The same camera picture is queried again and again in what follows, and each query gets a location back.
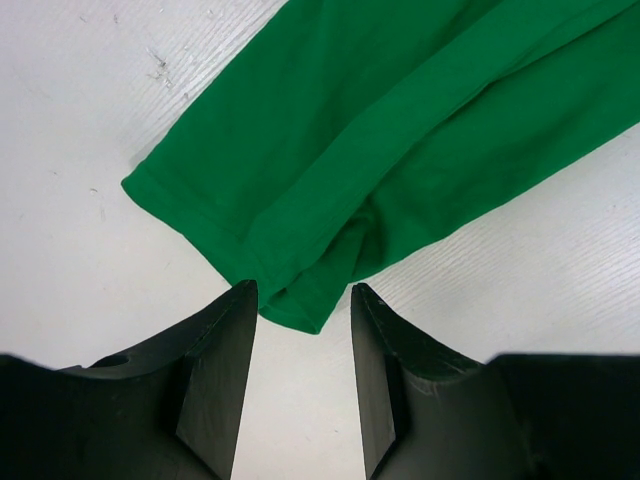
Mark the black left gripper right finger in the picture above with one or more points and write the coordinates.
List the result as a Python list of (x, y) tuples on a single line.
[(429, 412)]

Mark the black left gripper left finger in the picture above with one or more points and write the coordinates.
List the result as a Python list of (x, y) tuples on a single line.
[(166, 408)]

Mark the green t shirt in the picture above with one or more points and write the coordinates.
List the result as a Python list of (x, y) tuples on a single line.
[(346, 135)]

